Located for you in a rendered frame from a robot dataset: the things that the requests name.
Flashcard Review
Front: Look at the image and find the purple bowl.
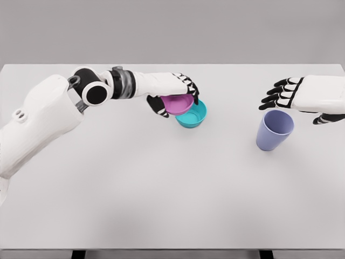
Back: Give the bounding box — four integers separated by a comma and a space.
161, 93, 195, 116

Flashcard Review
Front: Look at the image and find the teal bowl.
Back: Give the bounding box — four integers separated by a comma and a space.
175, 99, 208, 129

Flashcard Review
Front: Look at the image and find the lavender cup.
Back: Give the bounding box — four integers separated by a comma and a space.
256, 109, 295, 152

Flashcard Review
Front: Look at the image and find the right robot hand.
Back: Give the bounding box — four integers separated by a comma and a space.
258, 74, 345, 125

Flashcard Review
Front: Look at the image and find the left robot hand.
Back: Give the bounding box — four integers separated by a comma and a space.
146, 72, 200, 119

